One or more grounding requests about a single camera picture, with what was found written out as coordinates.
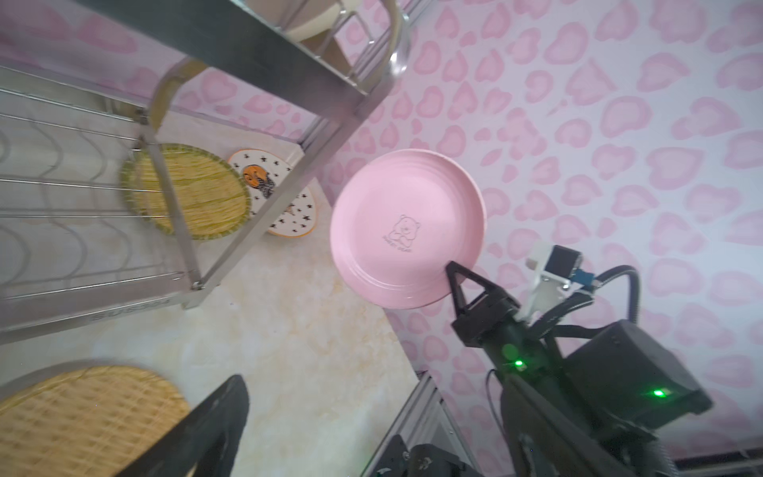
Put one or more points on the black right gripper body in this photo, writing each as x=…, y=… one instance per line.
x=490, y=322

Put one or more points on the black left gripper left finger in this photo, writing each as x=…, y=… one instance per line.
x=205, y=442

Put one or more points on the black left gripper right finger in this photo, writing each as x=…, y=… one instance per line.
x=555, y=437

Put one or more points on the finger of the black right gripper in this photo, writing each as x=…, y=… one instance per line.
x=471, y=291

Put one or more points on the pink plate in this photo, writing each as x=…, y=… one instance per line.
x=398, y=223

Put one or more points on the cream beige plate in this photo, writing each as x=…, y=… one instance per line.
x=297, y=19

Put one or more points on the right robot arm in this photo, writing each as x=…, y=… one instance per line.
x=575, y=401

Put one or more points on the stainless steel dish rack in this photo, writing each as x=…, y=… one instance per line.
x=86, y=84

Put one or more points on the orange woven pattern plate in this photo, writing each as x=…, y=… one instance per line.
x=88, y=422

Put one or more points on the green yellow woven plate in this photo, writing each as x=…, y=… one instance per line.
x=213, y=199

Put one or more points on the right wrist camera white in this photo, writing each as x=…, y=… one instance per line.
x=555, y=269

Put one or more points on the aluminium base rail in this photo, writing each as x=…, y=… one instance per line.
x=423, y=440

